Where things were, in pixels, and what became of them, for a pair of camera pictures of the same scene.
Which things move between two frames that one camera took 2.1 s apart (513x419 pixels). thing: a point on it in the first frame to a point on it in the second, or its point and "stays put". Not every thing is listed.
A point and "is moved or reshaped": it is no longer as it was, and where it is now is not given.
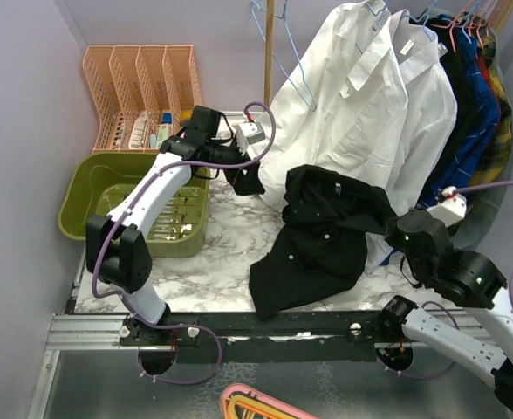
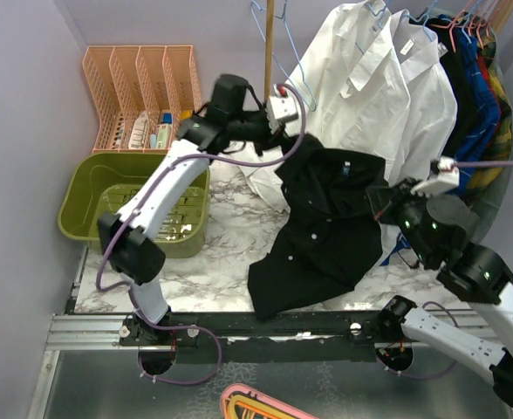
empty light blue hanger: (252, 3) stays put
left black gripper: (246, 183) to (270, 139)
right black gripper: (391, 234) to (384, 200)
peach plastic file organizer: (142, 94) stays put
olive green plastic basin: (174, 227) stays put
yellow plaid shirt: (489, 170) stays put
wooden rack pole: (269, 51) stays put
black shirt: (322, 243) is moved or reshaped
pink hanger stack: (242, 401) stays put
